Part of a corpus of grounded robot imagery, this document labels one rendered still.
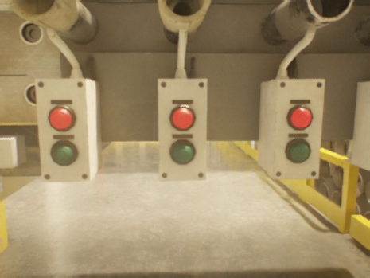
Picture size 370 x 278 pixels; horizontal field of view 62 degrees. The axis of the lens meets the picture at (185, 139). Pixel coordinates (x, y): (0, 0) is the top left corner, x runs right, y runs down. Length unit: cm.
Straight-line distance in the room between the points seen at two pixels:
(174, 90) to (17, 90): 30
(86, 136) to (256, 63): 31
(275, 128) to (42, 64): 41
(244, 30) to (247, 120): 16
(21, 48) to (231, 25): 37
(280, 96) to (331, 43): 20
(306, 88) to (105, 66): 32
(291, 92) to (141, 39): 27
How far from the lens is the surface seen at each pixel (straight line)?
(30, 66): 62
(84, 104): 46
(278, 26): 52
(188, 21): 39
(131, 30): 58
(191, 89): 45
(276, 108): 47
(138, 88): 54
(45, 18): 41
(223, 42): 58
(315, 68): 60
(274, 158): 48
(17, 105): 63
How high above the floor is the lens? 75
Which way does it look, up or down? 9 degrees down
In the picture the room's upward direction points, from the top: straight up
